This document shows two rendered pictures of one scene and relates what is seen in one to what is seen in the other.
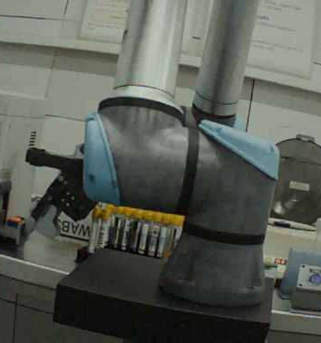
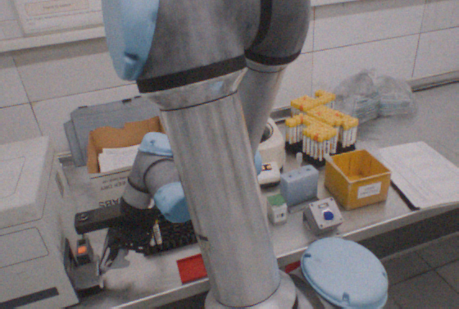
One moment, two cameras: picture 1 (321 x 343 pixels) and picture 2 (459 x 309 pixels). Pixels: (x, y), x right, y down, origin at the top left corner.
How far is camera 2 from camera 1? 101 cm
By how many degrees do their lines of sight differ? 35
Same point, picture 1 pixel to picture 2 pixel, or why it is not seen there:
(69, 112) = (52, 93)
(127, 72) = (235, 293)
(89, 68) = (50, 56)
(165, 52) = (265, 248)
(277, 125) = not seen: hidden behind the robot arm
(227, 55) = (256, 132)
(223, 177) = not seen: outside the picture
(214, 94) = not seen: hidden behind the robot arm
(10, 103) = (35, 209)
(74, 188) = (134, 235)
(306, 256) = (297, 182)
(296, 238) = (267, 150)
